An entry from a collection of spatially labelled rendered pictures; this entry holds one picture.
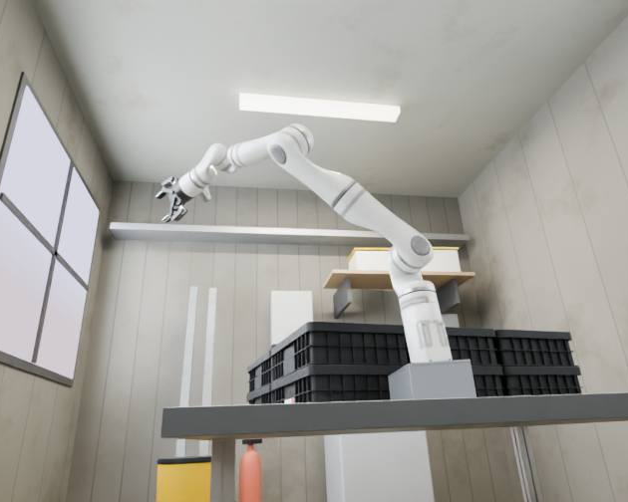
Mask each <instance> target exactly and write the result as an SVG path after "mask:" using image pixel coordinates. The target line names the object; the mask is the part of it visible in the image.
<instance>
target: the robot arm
mask: <svg viewBox="0 0 628 502"><path fill-rule="evenodd" d="M313 145H314V138H313V135H312V133H311V131H310V130H309V129H308V128H307V127H306V126H304V125H300V124H293V125H289V126H287V127H285V128H284V129H283V130H281V131H278V132H276V133H273V134H271V135H268V136H265V137H261V138H258V139H254V140H250V141H245V142H241V143H237V144H234V145H232V146H231V147H230V148H229V149H228V148H227V147H226V146H224V145H223V144H221V143H215V144H213V145H212V146H211V147H210V148H209V149H208V151H207V153H206V154H205V156H204V158H203V159H202V161H201V162H200V163H199V164H198V165H197V166H196V167H195V168H194V169H192V170H191V171H190V172H188V173H186V174H185V175H184V176H183V177H182V178H180V179H178V178H176V177H170V178H169V179H167V180H166V181H164V182H163V183H162V184H161V185H162V189H161V191H160V192H159V193H158V194H157V195H156V198H157V199H162V198H163V197H164V196H166V195H167V193H169V195H168V198H169V202H170V208H169V209H170V212H169V214H168V215H167V216H166V217H164V218H163V219H162V221H163V222H170V221H171V220H172V221H179V220H180V219H181V218H182V217H183V216H184V215H185V214H186V213H187V209H185V208H184V205H185V204H186V203H187V202H189V201H191V200H192V199H193V198H195V197H196V196H197V195H198V194H199V195H200V197H201V198H202V199H203V200H204V201H205V202H208V201H209V200H210V199H211V196H210V193H209V190H208V186H209V185H210V184H211V183H212V182H214V181H215V180H216V177H217V173H216V170H215V169H214V167H213V166H215V167H216V168H218V169H219V170H221V171H222V172H224V173H226V174H233V173H234V172H236V171H237V170H238V169H240V168H241V167H244V166H250V165H254V164H257V163H260V162H262V161H264V160H267V159H269V158H271V157H272V159H273V160H274V161H275V162H276V163H277V164H278V165H279V166H281V167H282V168H283V169H285V170H286V171H287V172H289V173H290V174H292V175H293V176H294V177H296V178H297V179H298V180H300V181H301V182H303V183H304V184H305V185H306V186H308V187H309V188H310V189H311V190H313V191H314V192H315V193H316V194H317V195H319V196H320V197H321V198H322V199H323V200H324V201H325V202H327V203H328V204H329V205H330V206H331V207H332V208H333V209H334V210H335V211H336V212H337V213H338V214H340V215H341V216H342V217H343V218H344V219H346V220H347V221H348V222H350V223H353V224H355V225H358V226H361V227H364V228H368V229H371V230H373V231H376V232H378V233H380V234H381V235H383V236H384V237H385V238H387V239H388V240H389V241H390V242H391V243H392V244H393V245H394V246H393V247H392V248H391V249H390V250H389V252H388V256H387V260H388V267H389V272H390V276H391V280H392V284H393V288H394V290H395V292H396V293H397V295H398V298H399V303H400V308H401V314H402V319H403V324H404V329H405V335H406V340H407V345H408V351H409V355H410V360H411V363H425V362H440V361H452V360H453V359H452V354H451V350H450V346H449V341H448V337H447V333H446V328H445V324H444V322H443V320H442V316H441V311H440V307H439V302H438V298H437V293H436V289H435V286H434V284H433V283H432V282H430V281H423V278H422V274H421V269H422V268H423V267H425V266H426V265H427V264H429V263H430V262H431V261H432V259H433V257H434V250H433V247H432V245H431V243H430V242H429V241H428V240H427V238H425V237H424V236H423V235H422V234H421V233H420V232H418V231H417V230H415V229H414V228H413V227H411V226H410V225H408V224H407V223H406V222H404V221H403V220H401V219H400V218H399V217H397V216H396V215H395V214H393V213H392V212H391V211H390V210H388V209H387V208H386V207H385V206H384V205H382V204H381V203H380V202H379V201H378V200H376V199H375V198H374V197H373V196H372V195H371V194H370V193H369V192H368V191H367V190H366V189H364V188H363V187H362V186H361V185H360V184H359V183H358V182H357V181H355V180H354V179H353V178H351V177H349V176H347V175H344V174H341V173H338V172H334V171H330V170H327V169H324V168H321V167H319V166H317V165H315V164H314V163H313V162H311V161H310V160H309V159H307V158H306V157H305V156H306V155H308V154H309V152H310V151H311V150H312V148H313ZM171 185H172V187H171V189H168V188H169V187H170V186H171ZM174 206H177V208H173V207H174ZM173 212H174V214H173Z"/></svg>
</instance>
